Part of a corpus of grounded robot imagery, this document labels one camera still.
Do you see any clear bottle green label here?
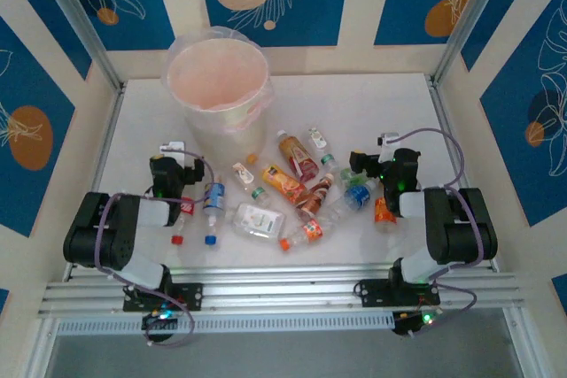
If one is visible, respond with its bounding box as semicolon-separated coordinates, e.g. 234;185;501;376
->
338;167;369;189

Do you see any blue label bottle white cap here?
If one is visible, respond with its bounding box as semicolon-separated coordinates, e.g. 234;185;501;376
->
331;177;378;220

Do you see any clear bottle blue cap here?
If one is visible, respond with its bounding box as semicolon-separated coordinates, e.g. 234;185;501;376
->
201;176;229;248

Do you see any small bottle green neck band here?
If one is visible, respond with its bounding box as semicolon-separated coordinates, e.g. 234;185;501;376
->
230;161;269;204
307;127;337;168

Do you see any orange label bottle gold cap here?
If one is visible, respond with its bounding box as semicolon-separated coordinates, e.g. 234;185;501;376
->
373;196;399;235

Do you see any cola bottle red cap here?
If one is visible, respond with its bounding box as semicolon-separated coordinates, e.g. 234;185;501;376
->
170;195;197;247

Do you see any brown label drink bottle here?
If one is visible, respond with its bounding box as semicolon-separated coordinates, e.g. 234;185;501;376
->
295;173;337;222

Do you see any red tea bottle orange cap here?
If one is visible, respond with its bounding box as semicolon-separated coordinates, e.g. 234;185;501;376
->
275;128;321;182

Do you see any square clear bottle white label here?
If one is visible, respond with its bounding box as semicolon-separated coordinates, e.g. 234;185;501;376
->
225;201;288;243

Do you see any crushed bottle orange label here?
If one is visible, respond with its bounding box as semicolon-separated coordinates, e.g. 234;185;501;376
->
278;207;346;253

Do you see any yellow juice bottle orange cap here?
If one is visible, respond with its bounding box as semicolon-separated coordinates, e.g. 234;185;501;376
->
245;152;311;207

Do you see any white round waste bin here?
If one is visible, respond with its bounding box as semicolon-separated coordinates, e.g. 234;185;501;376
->
167;36;272;165

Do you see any translucent plastic bin liner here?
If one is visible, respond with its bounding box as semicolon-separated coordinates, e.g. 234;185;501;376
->
161;26;276;134

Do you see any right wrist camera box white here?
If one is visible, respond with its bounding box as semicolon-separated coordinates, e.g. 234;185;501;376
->
377;131;402;150

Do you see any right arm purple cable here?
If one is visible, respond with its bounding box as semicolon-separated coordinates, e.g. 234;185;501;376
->
396;127;485;337

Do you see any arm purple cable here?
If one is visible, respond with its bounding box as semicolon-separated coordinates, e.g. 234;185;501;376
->
396;127;485;337
95;150;216;349

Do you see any aluminium table side rail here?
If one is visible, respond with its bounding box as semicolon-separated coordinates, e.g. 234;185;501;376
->
425;75;471;191
88;85;126;196

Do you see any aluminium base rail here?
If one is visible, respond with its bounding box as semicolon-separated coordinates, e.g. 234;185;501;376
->
37;262;526;320

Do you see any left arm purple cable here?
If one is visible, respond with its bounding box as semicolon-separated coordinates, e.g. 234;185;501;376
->
95;150;216;349

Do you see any white slotted cable duct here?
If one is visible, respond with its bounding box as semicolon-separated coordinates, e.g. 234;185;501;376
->
55;311;396;337

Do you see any aluminium frame post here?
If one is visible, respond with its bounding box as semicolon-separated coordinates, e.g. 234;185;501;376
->
30;0;125;91
431;0;517;87

